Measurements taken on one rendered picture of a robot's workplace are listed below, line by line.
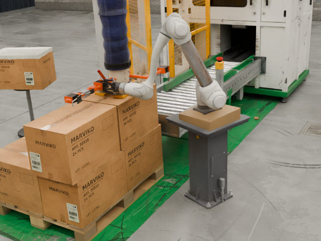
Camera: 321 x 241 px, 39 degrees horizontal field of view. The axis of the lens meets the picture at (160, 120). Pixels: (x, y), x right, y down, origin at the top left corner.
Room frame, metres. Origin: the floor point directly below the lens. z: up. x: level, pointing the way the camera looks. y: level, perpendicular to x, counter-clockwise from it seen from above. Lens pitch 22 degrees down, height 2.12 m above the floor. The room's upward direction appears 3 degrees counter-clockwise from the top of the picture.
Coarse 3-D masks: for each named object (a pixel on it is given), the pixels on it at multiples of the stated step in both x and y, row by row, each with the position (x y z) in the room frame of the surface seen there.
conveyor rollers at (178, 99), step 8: (224, 64) 5.86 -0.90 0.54; (232, 64) 5.81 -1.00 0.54; (224, 72) 5.47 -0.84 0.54; (184, 80) 5.18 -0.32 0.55; (192, 80) 5.21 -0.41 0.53; (176, 88) 4.91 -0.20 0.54; (184, 88) 4.87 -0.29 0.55; (192, 88) 4.90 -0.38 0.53; (160, 96) 4.63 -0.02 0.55; (168, 96) 4.66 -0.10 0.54; (176, 96) 4.61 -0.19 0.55; (184, 96) 4.65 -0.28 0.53; (192, 96) 4.61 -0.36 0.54; (160, 104) 4.40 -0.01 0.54; (168, 104) 4.36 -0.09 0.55; (176, 104) 4.40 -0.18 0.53; (184, 104) 4.35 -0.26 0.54; (192, 104) 4.32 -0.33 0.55; (160, 112) 4.19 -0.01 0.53; (168, 112) 4.15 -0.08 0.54; (176, 112) 4.11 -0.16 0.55
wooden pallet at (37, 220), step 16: (160, 176) 3.80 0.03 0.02; (128, 192) 3.35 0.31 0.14; (144, 192) 3.55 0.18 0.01; (0, 208) 3.31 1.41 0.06; (16, 208) 3.21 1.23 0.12; (112, 208) 3.28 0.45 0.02; (32, 224) 3.12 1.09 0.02; (48, 224) 3.10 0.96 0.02; (64, 224) 2.93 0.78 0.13; (96, 224) 3.06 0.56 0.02; (80, 240) 2.85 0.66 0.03
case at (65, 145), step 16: (64, 112) 3.21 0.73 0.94; (80, 112) 3.19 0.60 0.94; (96, 112) 3.17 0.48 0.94; (112, 112) 3.25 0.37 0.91; (32, 128) 2.94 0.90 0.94; (48, 128) 2.91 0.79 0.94; (64, 128) 2.89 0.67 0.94; (80, 128) 2.92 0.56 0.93; (96, 128) 3.07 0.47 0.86; (112, 128) 3.23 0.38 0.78; (32, 144) 2.96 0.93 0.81; (48, 144) 2.87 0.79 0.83; (64, 144) 2.80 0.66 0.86; (80, 144) 2.90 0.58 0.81; (96, 144) 3.05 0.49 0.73; (112, 144) 3.22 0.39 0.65; (32, 160) 2.97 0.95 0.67; (48, 160) 2.89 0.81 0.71; (64, 160) 2.81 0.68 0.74; (80, 160) 2.88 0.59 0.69; (96, 160) 3.04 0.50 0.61; (48, 176) 2.90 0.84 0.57; (64, 176) 2.82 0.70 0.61; (80, 176) 2.86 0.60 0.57
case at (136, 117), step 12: (96, 96) 3.56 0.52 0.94; (108, 96) 3.54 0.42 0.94; (156, 96) 3.81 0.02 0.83; (120, 108) 3.33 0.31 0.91; (132, 108) 3.48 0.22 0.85; (144, 108) 3.63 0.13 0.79; (156, 108) 3.80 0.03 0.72; (120, 120) 3.32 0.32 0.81; (132, 120) 3.47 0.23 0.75; (144, 120) 3.62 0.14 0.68; (156, 120) 3.79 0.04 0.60; (120, 132) 3.31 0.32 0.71; (132, 132) 3.45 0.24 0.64; (144, 132) 3.61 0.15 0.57; (120, 144) 3.31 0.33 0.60
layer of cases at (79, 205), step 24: (24, 144) 3.55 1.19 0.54; (144, 144) 3.60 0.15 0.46; (0, 168) 3.26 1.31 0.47; (24, 168) 3.11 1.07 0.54; (120, 168) 3.28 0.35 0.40; (144, 168) 3.58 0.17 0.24; (0, 192) 3.29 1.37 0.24; (24, 192) 3.14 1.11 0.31; (48, 192) 2.99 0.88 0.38; (72, 192) 2.86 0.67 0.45; (96, 192) 3.00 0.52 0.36; (120, 192) 3.25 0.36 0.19; (48, 216) 3.02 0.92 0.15; (72, 216) 2.88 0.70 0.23; (96, 216) 2.97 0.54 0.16
